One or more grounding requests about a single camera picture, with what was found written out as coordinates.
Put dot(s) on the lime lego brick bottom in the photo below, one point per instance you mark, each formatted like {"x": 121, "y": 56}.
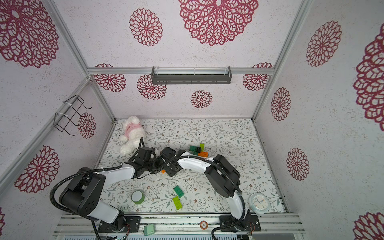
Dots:
{"x": 177, "y": 203}

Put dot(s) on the round orange sticker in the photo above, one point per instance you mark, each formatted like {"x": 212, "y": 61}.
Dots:
{"x": 203, "y": 225}

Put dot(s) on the green connector block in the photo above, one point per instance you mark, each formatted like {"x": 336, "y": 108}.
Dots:
{"x": 149, "y": 230}

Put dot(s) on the green tape roll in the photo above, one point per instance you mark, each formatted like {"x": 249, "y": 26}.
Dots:
{"x": 138, "y": 197}

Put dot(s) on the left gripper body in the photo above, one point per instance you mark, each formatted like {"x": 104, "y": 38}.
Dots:
{"x": 149, "y": 165}

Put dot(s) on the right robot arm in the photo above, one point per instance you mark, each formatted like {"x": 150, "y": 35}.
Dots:
{"x": 221, "y": 174}

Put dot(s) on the white plush bunny pink shirt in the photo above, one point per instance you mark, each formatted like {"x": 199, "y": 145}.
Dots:
{"x": 133, "y": 132}

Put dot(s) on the white round clock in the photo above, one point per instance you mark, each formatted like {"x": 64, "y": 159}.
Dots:
{"x": 259, "y": 203}

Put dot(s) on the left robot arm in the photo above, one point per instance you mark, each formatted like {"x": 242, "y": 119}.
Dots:
{"x": 80, "y": 193}

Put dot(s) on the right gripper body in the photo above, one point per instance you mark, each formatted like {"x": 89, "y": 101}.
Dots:
{"x": 167, "y": 163}

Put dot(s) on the black wire basket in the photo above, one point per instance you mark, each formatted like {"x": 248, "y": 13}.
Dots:
{"x": 65, "y": 118}

